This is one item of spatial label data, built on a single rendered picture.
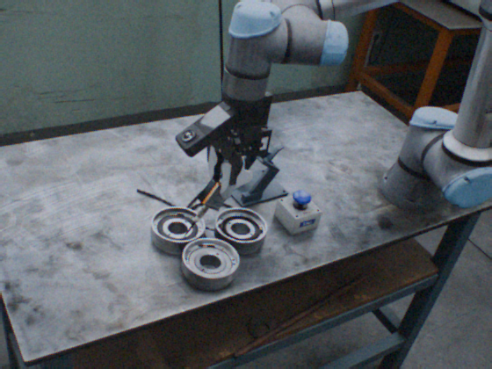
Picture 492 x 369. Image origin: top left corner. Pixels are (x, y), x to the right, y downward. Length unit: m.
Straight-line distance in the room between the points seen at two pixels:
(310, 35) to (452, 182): 0.46
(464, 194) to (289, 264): 0.38
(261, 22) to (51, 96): 1.91
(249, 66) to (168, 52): 1.92
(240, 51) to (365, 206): 0.59
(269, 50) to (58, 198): 0.57
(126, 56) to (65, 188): 1.54
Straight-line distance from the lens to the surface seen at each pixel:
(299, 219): 1.18
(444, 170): 1.23
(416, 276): 1.62
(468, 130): 1.18
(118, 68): 2.75
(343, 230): 1.26
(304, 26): 0.93
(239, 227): 1.17
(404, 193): 1.37
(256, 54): 0.90
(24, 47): 2.58
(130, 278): 1.06
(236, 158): 0.98
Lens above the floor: 1.57
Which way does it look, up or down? 35 degrees down
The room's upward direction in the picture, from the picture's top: 11 degrees clockwise
